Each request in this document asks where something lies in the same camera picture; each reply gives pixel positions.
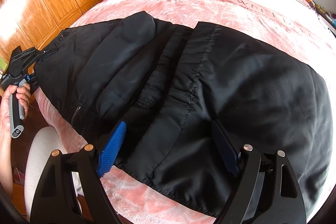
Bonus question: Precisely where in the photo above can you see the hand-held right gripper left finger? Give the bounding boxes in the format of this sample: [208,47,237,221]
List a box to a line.
[30,121,127,224]

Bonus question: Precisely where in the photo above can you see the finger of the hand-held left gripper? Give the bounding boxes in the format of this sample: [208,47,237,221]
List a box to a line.
[34,47,59,64]
[26,72,40,95]

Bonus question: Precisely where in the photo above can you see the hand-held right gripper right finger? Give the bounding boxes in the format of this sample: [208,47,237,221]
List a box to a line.
[211,120,308,224]

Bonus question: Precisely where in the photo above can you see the black padded pants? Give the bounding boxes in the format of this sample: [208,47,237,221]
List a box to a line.
[34,11,330,218]

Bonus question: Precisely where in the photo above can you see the person's left forearm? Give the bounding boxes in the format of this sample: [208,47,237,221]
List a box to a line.
[0,139,14,189]

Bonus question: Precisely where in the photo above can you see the person's leg in knit pants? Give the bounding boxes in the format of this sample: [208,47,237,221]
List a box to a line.
[24,126,88,214]

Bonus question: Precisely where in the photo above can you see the person's left hand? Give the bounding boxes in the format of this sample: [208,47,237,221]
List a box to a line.
[0,83,30,144]

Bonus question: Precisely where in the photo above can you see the pink printed blanket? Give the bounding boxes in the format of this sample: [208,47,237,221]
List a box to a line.
[34,0,336,224]

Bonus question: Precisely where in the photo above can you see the black cable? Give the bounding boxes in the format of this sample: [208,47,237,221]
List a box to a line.
[312,7,336,39]

